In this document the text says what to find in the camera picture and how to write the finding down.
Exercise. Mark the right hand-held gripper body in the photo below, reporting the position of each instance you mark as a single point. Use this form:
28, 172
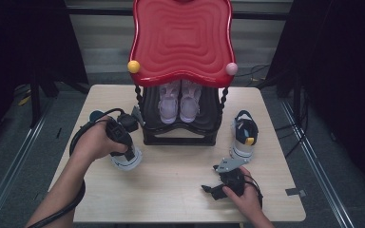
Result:
233, 182

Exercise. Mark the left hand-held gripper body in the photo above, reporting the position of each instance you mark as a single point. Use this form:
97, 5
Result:
120, 133

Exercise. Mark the navy and white sneaker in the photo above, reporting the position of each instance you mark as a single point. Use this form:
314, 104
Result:
245, 129
128, 163

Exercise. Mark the lilac sandal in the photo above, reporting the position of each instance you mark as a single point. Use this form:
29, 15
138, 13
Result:
190, 107
169, 107

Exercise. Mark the red and black shoe rack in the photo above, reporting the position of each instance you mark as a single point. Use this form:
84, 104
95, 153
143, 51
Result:
183, 41

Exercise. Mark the person's right hand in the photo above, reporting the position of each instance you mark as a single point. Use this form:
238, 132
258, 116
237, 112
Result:
248, 199

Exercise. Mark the person's left hand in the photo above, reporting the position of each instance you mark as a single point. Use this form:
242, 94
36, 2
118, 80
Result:
95, 142

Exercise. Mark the grey tape strip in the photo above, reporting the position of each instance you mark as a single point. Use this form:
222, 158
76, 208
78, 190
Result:
41, 196
294, 192

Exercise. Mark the yellow floor object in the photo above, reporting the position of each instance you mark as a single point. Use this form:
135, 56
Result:
24, 100

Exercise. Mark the black curtain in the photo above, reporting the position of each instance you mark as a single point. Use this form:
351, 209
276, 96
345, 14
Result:
342, 63
19, 38

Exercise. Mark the metal floor rail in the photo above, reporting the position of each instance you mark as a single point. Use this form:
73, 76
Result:
313, 158
19, 158

